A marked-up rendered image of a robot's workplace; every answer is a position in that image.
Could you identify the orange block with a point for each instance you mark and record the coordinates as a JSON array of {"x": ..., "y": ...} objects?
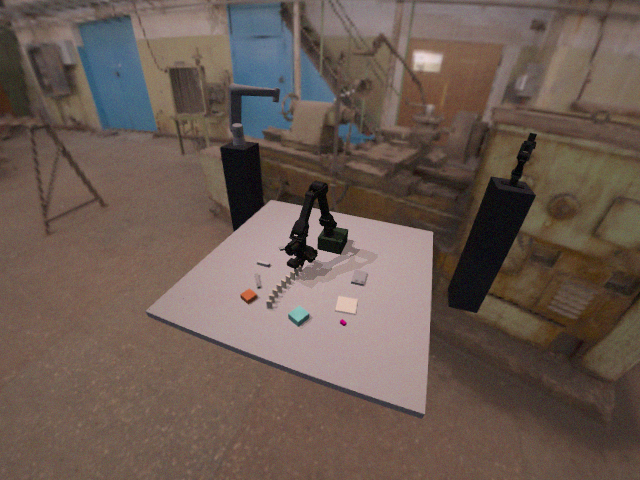
[{"x": 248, "y": 296}]

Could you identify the teal box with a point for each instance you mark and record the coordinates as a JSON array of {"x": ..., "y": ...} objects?
[{"x": 298, "y": 316}]

